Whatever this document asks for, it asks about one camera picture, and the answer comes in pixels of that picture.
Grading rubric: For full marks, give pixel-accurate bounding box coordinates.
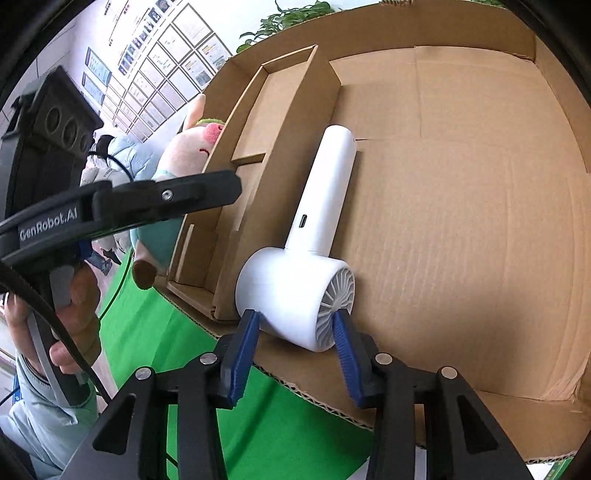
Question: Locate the person's left forearm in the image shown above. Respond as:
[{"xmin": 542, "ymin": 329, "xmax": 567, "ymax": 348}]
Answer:
[{"xmin": 0, "ymin": 348, "xmax": 109, "ymax": 480}]

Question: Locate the green tablecloth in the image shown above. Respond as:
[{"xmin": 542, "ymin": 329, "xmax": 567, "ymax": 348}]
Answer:
[{"xmin": 95, "ymin": 249, "xmax": 578, "ymax": 480}]

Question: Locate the blue wall poster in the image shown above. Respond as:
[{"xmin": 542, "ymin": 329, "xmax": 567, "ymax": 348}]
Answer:
[{"xmin": 82, "ymin": 46, "xmax": 114, "ymax": 104}]

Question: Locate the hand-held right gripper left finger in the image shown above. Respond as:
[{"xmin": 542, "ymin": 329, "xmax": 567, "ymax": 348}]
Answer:
[{"xmin": 55, "ymin": 308, "xmax": 262, "ymax": 480}]

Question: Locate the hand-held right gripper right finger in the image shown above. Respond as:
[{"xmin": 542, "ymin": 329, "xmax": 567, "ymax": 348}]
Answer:
[{"xmin": 330, "ymin": 310, "xmax": 532, "ymax": 480}]

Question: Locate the pink pig plush toy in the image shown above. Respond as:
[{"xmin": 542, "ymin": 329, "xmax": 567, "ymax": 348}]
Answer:
[{"xmin": 129, "ymin": 92, "xmax": 227, "ymax": 291}]

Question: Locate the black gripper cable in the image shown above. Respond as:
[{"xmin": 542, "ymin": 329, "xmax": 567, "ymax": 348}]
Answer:
[{"xmin": 0, "ymin": 264, "xmax": 117, "ymax": 403}]

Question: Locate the white hair dryer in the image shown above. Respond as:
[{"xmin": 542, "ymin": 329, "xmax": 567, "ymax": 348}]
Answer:
[{"xmin": 235, "ymin": 124, "xmax": 357, "ymax": 352}]

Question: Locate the large leafy potted plant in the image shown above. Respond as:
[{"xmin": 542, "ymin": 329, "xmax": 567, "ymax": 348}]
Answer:
[{"xmin": 236, "ymin": 0, "xmax": 342, "ymax": 54}]

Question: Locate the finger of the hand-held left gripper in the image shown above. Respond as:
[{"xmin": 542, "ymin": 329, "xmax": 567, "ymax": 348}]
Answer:
[{"xmin": 91, "ymin": 170, "xmax": 243, "ymax": 238}]

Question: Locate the narrow cardboard box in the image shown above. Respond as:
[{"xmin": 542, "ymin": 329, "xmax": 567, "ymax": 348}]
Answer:
[{"xmin": 165, "ymin": 45, "xmax": 342, "ymax": 324}]

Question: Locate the wall of framed documents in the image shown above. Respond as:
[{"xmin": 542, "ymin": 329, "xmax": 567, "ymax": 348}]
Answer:
[{"xmin": 99, "ymin": 0, "xmax": 234, "ymax": 141}]

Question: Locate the large shallow cardboard box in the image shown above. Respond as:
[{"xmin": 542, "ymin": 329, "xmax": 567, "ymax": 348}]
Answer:
[{"xmin": 152, "ymin": 0, "xmax": 591, "ymax": 467}]

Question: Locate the person's left hand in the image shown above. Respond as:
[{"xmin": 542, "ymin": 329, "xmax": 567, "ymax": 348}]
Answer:
[{"xmin": 4, "ymin": 265, "xmax": 102, "ymax": 376}]

